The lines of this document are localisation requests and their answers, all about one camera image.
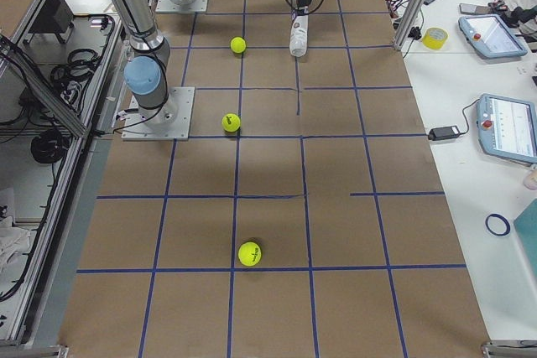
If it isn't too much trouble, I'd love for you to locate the clear tennis ball can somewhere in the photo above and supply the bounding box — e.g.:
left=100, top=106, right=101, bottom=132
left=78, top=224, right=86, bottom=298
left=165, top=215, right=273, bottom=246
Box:
left=289, top=15, right=309, bottom=58

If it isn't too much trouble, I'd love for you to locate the tennis ball front centre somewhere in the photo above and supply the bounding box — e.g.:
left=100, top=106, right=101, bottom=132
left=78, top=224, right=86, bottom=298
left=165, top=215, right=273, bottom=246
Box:
left=230, top=36, right=247, bottom=54

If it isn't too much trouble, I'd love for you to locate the tennis ball near base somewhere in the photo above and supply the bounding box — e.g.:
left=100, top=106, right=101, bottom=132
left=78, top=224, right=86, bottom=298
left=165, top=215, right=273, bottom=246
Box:
left=222, top=113, right=241, bottom=133

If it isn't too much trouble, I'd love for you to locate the tennis ball far right side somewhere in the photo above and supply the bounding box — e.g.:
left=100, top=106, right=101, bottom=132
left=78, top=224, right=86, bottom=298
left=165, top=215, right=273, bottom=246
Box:
left=237, top=241, right=262, bottom=267

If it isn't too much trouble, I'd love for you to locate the yellow tape roll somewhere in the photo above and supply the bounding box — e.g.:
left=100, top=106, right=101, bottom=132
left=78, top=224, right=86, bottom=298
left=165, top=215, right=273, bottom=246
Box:
left=422, top=27, right=448, bottom=50

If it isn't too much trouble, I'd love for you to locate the black smartphone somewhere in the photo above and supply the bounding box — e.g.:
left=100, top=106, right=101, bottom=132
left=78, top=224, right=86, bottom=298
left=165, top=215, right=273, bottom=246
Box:
left=459, top=3, right=491, bottom=15

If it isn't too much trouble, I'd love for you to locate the grey teach pendant far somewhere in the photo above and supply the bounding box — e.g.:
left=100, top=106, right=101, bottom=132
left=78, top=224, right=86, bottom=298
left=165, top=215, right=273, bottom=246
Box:
left=458, top=14, right=527, bottom=59

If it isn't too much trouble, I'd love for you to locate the grey teach pendant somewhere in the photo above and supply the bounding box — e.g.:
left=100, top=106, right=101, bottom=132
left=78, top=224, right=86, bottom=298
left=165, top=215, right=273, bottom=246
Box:
left=458, top=14, right=527, bottom=59
left=477, top=94, right=536, bottom=165

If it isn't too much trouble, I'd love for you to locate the small black adapter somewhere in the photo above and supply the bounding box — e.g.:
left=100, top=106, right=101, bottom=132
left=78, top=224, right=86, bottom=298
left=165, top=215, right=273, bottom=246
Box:
left=427, top=126, right=461, bottom=141

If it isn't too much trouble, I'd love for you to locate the grey teach pendant near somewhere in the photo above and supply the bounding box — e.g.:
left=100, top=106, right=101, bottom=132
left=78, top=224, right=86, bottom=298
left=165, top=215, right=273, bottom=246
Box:
left=477, top=94, right=536, bottom=165

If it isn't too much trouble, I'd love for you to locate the white crumpled cloth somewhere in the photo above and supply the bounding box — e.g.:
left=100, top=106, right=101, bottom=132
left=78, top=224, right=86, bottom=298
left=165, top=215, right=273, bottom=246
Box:
left=0, top=188, right=33, bottom=275

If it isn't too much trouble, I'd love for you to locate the aluminium frame post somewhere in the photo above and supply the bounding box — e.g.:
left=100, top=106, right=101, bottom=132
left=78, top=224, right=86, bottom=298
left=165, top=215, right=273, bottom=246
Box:
left=392, top=0, right=446, bottom=53

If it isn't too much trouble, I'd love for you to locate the blue tape ring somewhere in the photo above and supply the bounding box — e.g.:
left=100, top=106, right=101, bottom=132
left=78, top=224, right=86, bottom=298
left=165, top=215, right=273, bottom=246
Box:
left=485, top=213, right=511, bottom=237

